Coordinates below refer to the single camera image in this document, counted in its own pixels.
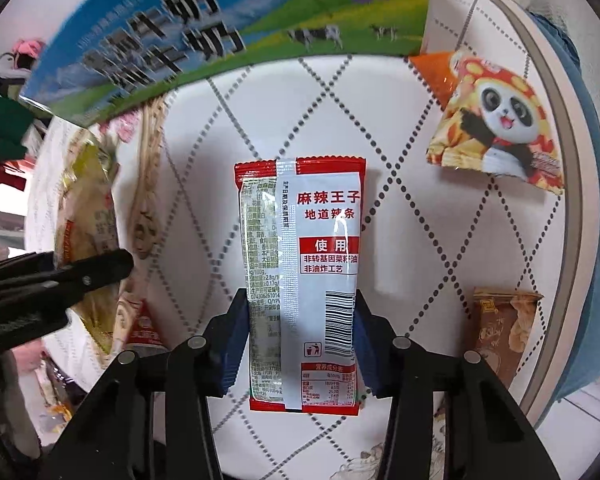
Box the yellow green snack bag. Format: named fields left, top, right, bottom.
left=55, top=129, right=119, bottom=354

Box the small red snack packet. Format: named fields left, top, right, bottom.
left=124, top=300, right=168, bottom=358

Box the brown small snack packet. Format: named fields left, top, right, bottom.
left=465, top=287, right=543, bottom=388

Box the red white spicy strip packet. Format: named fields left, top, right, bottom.
left=234, top=156, right=366, bottom=416

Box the orange panda snack bag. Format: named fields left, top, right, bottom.
left=408, top=50, right=564, bottom=195

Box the pile of clothes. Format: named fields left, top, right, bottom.
left=0, top=39, right=46, bottom=261

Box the white patterned quilt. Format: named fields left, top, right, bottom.
left=24, top=0, right=600, bottom=480

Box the cardboard milk box blue print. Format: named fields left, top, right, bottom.
left=20, top=0, right=430, bottom=127

